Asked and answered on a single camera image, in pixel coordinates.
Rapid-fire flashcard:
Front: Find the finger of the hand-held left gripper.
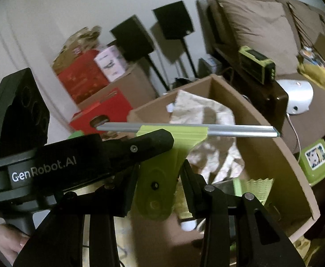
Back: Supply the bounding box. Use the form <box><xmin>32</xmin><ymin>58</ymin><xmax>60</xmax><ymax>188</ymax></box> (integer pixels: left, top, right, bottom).
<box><xmin>103</xmin><ymin>128</ymin><xmax>175</xmax><ymax>170</ymax></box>

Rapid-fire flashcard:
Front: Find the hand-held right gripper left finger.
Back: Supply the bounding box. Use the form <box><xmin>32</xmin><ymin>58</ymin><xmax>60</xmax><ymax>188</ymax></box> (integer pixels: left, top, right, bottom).
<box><xmin>12</xmin><ymin>164</ymin><xmax>141</xmax><ymax>267</ymax></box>

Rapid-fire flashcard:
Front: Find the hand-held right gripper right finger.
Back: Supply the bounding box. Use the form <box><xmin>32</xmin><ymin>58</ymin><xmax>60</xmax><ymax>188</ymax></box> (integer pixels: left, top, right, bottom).
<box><xmin>180</xmin><ymin>167</ymin><xmax>306</xmax><ymax>267</ymax></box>

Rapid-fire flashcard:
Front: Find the green window squeegee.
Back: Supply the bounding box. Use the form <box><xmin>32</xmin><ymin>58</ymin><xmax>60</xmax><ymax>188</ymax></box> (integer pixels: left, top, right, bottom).
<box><xmin>96</xmin><ymin>122</ymin><xmax>281</xmax><ymax>221</ymax></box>

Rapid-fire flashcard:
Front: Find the white floral cloth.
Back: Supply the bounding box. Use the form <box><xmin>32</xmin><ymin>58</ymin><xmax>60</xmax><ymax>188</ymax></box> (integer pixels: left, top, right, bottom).
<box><xmin>167</xmin><ymin>89</ymin><xmax>245</xmax><ymax>184</ymax></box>

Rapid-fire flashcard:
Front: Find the brown cardboard box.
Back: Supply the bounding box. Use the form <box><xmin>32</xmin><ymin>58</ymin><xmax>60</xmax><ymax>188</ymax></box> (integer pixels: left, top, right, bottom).
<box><xmin>126</xmin><ymin>74</ymin><xmax>321</xmax><ymax>242</ymax></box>

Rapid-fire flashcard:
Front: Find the person's left hand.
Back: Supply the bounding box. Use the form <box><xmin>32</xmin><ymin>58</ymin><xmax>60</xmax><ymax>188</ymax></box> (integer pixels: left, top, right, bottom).
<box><xmin>0</xmin><ymin>224</ymin><xmax>31</xmax><ymax>266</ymax></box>

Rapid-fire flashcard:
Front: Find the red gift box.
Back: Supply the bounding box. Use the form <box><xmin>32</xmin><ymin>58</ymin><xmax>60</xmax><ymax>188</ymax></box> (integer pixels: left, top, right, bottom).
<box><xmin>69</xmin><ymin>87</ymin><xmax>134</xmax><ymax>141</ymax></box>

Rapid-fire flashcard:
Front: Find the large cardboard carton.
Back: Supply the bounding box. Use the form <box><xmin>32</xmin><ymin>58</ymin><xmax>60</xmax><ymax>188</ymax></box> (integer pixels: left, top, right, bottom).
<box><xmin>78</xmin><ymin>64</ymin><xmax>159</xmax><ymax>112</ymax></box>

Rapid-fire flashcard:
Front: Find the red floral gift bag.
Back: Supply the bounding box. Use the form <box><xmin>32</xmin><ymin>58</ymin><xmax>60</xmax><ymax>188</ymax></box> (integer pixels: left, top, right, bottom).
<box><xmin>57</xmin><ymin>49</ymin><xmax>110</xmax><ymax>103</ymax></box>

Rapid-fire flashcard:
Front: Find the white pink carton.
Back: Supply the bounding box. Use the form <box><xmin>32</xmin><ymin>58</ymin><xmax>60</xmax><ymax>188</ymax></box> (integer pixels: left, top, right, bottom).
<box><xmin>94</xmin><ymin>45</ymin><xmax>128</xmax><ymax>82</ymax></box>

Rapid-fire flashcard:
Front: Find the black speaker on stand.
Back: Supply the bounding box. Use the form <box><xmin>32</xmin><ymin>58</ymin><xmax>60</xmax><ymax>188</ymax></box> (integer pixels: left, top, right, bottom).
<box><xmin>110</xmin><ymin>15</ymin><xmax>169</xmax><ymax>89</ymax></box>
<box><xmin>152</xmin><ymin>0</ymin><xmax>199</xmax><ymax>78</ymax></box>

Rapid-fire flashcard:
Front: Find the dark brown side table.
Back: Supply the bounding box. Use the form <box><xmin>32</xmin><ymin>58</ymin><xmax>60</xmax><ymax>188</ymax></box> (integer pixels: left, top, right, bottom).
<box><xmin>215</xmin><ymin>47</ymin><xmax>289</xmax><ymax>134</ymax></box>

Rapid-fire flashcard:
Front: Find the green lunch box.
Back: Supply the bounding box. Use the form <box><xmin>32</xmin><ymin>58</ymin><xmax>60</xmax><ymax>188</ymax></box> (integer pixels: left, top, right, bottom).
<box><xmin>299</xmin><ymin>138</ymin><xmax>325</xmax><ymax>186</ymax></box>

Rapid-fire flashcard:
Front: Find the brown sofa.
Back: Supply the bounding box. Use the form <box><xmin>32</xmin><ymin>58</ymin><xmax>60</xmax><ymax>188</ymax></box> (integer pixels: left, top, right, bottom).
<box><xmin>196</xmin><ymin>0</ymin><xmax>325</xmax><ymax>156</ymax></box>

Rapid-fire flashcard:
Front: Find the green portable radio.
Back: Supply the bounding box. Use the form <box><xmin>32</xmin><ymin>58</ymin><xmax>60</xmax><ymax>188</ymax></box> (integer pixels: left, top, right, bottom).
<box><xmin>238</xmin><ymin>45</ymin><xmax>276</xmax><ymax>84</ymax></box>

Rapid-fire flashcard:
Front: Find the white rounded appliance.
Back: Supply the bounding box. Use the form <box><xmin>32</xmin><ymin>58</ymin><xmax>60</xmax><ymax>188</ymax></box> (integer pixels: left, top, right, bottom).
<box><xmin>275</xmin><ymin>79</ymin><xmax>314</xmax><ymax>115</ymax></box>

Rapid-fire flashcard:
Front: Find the brown sofa cushion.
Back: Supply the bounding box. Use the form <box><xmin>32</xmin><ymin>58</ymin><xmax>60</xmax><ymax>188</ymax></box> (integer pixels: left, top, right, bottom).
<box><xmin>286</xmin><ymin>0</ymin><xmax>325</xmax><ymax>48</ymax></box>
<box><xmin>218</xmin><ymin>0</ymin><xmax>300</xmax><ymax>75</ymax></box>

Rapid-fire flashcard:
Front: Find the yellow cloth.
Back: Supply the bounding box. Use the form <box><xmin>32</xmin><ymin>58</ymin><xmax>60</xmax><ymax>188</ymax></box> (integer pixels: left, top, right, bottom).
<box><xmin>297</xmin><ymin>61</ymin><xmax>325</xmax><ymax>92</ymax></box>

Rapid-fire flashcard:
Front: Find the white cable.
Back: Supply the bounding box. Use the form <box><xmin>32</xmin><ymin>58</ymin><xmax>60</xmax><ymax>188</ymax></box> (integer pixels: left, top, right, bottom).
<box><xmin>286</xmin><ymin>113</ymin><xmax>302</xmax><ymax>156</ymax></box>

